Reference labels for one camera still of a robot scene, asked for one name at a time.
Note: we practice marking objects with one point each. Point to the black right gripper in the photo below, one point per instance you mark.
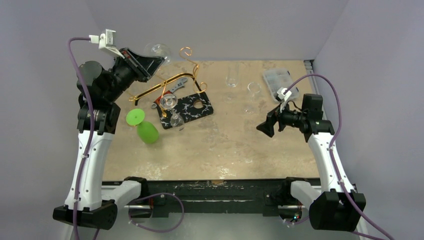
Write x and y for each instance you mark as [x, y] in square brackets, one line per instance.
[276, 120]

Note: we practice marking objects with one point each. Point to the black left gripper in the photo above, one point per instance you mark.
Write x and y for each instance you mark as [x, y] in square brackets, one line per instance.
[133, 61]

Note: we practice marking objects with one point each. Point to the short ribbed clear goblet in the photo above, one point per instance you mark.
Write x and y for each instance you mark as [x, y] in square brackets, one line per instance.
[159, 49]

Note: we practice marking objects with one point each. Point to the clear tall wine glass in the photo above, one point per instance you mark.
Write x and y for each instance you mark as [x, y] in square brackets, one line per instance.
[253, 90]

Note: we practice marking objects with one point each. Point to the clear stemmed glass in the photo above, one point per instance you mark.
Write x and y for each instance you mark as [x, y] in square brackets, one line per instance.
[168, 102]

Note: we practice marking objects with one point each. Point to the clear champagne flute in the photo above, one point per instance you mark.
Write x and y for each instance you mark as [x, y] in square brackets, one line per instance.
[232, 81]

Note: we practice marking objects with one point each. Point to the green plastic wine glass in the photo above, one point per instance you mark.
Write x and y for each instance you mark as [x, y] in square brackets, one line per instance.
[146, 131]

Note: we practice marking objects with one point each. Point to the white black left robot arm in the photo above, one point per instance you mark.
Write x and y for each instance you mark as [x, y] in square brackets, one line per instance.
[86, 205]

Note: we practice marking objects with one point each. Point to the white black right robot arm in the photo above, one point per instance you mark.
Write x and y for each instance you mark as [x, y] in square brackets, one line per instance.
[333, 207]

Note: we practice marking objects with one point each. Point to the black marbled rack base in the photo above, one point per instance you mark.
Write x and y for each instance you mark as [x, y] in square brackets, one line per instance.
[190, 108]

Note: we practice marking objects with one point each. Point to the clear plastic screw box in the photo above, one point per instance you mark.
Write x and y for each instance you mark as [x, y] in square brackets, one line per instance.
[275, 79]

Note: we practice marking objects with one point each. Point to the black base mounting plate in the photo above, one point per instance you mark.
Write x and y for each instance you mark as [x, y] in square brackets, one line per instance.
[267, 197]

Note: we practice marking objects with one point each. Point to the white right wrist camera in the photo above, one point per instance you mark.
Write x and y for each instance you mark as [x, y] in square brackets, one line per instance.
[283, 95]

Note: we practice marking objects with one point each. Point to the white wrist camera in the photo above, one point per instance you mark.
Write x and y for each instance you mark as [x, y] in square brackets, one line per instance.
[283, 95]
[106, 43]

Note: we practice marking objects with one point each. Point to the red handled adjustable wrench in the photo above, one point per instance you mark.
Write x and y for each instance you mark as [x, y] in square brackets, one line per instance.
[180, 83]

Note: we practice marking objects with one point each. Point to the gold wire wine glass rack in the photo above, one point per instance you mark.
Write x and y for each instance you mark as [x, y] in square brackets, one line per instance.
[198, 87]

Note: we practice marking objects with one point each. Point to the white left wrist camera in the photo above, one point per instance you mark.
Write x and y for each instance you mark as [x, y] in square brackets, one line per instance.
[106, 43]

